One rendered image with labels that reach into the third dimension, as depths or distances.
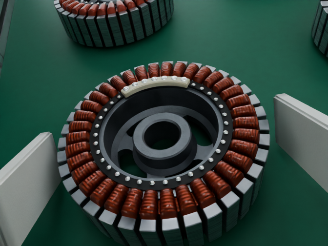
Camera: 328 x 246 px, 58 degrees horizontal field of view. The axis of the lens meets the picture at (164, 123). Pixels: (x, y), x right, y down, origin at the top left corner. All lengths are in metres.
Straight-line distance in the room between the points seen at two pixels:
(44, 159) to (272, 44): 0.19
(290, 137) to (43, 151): 0.13
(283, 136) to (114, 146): 0.10
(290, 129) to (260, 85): 0.07
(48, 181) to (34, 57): 0.17
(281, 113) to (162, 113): 0.07
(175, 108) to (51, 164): 0.08
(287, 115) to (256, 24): 0.14
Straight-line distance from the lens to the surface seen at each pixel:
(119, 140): 0.18
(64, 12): 0.29
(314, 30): 0.27
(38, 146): 0.17
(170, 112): 0.19
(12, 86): 0.29
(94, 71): 0.26
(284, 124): 0.17
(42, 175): 0.17
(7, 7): 0.41
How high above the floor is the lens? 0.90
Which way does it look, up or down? 49 degrees down
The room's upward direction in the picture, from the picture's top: 12 degrees counter-clockwise
